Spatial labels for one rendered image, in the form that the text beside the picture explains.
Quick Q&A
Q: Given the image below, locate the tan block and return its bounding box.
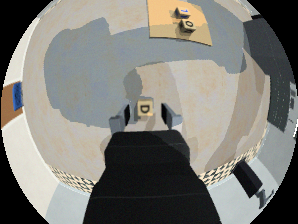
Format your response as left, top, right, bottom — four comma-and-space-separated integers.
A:
137, 99, 153, 116
179, 19, 196, 34
174, 6, 191, 19

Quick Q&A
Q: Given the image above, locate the tan flat mat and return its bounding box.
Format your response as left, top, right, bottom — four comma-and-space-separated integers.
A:
147, 0, 212, 46

